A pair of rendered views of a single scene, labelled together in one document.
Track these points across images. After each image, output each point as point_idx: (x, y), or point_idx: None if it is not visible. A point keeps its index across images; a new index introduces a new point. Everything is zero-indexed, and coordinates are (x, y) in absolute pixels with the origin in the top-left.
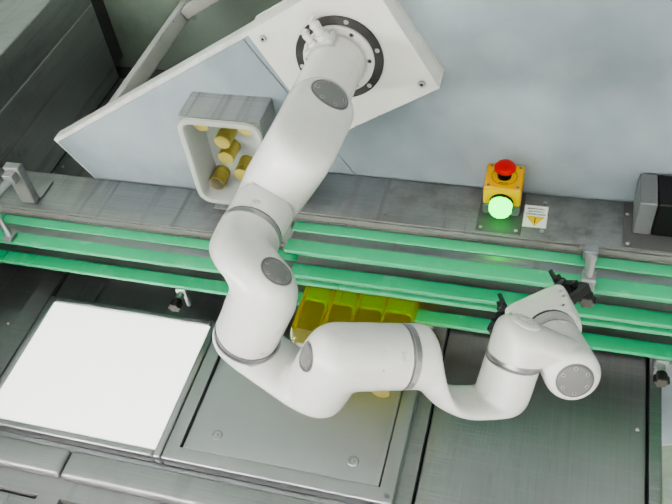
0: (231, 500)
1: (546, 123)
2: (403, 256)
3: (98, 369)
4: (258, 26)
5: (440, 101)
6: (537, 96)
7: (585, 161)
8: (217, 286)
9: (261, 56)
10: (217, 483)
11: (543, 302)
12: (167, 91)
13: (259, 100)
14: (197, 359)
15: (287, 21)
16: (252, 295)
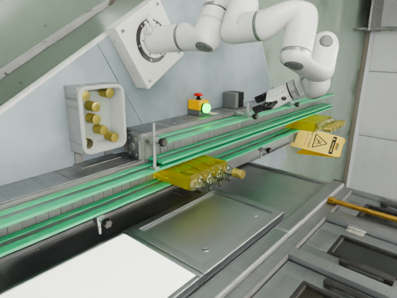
0: (253, 255)
1: (201, 75)
2: (200, 129)
3: (97, 288)
4: (120, 24)
5: (172, 71)
6: (198, 63)
7: (210, 91)
8: (119, 201)
9: (105, 54)
10: (238, 258)
11: (276, 89)
12: (46, 88)
13: (104, 82)
14: (144, 242)
15: (132, 21)
16: (315, 9)
